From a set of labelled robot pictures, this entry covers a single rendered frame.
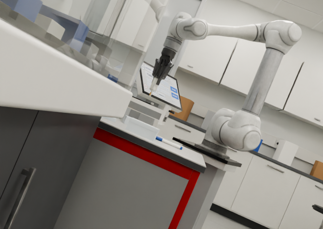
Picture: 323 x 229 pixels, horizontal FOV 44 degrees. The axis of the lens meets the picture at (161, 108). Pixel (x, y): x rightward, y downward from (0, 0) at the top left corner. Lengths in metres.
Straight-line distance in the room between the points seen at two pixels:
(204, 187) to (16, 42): 1.92
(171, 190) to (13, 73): 1.10
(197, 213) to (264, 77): 0.84
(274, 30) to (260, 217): 3.32
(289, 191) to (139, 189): 3.83
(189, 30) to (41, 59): 1.44
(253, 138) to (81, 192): 0.98
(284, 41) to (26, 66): 1.83
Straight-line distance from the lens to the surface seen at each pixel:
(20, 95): 0.61
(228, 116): 2.37
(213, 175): 2.33
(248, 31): 2.39
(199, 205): 2.36
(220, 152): 2.38
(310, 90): 5.66
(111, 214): 1.61
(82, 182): 1.62
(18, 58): 0.56
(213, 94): 5.82
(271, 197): 5.24
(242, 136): 2.16
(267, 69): 2.27
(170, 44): 2.15
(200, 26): 2.00
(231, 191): 5.16
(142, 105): 2.15
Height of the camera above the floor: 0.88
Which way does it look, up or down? 1 degrees up
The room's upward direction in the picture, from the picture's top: 23 degrees clockwise
